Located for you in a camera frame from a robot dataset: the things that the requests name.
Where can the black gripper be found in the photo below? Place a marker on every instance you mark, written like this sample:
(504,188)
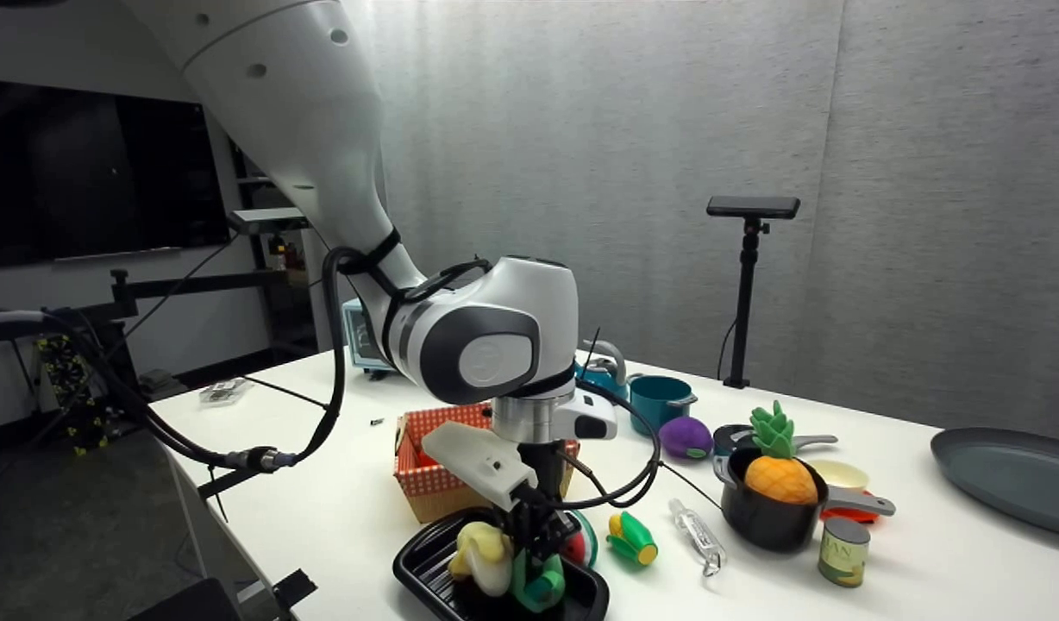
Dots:
(547,479)

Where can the green plush toy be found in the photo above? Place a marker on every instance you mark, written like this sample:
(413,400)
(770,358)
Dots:
(539,588)

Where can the yellow banana plush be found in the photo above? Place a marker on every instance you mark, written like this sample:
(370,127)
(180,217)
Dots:
(487,556)

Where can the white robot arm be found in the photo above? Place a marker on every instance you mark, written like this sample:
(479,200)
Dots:
(320,114)

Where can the watermelon slice plush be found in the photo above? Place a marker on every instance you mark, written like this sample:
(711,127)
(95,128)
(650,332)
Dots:
(584,543)

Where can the black ribbed plastic tray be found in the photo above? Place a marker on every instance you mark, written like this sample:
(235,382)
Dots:
(424,570)

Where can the orange checkered box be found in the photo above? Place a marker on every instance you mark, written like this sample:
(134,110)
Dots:
(427,472)

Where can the pineapple plush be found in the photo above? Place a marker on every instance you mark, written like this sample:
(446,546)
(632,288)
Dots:
(781,482)

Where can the yellow corn toy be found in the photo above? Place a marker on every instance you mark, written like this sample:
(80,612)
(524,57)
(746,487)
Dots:
(632,541)

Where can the metal tongs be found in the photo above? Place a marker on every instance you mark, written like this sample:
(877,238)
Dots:
(700,541)

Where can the teal kettle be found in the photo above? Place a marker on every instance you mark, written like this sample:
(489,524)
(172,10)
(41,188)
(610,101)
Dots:
(602,378)

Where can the purple eggplant toy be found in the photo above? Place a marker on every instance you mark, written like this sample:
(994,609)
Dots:
(684,441)

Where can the teal toy pot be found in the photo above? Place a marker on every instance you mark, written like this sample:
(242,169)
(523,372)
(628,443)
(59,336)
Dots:
(658,407)

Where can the small dark toy pan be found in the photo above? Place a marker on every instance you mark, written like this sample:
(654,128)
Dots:
(732,436)

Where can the black cooking pot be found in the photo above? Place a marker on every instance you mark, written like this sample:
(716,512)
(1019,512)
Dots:
(770,524)

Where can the translucent blue container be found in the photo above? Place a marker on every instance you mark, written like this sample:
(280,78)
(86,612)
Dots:
(364,339)

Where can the cream toy bowl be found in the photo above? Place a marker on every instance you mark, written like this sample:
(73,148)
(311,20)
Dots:
(840,476)

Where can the small tin can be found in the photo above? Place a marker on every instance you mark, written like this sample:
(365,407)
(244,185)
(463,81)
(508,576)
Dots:
(842,555)

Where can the dark shelf unit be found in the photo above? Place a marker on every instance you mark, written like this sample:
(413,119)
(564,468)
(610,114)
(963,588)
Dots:
(273,244)

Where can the black mounting boom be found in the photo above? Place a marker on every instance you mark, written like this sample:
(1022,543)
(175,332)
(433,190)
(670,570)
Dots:
(182,285)

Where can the dark grey oval plate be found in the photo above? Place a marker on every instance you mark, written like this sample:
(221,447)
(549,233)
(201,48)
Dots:
(1010,479)

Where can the black tv monitor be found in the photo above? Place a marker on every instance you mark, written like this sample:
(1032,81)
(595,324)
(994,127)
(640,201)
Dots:
(92,174)

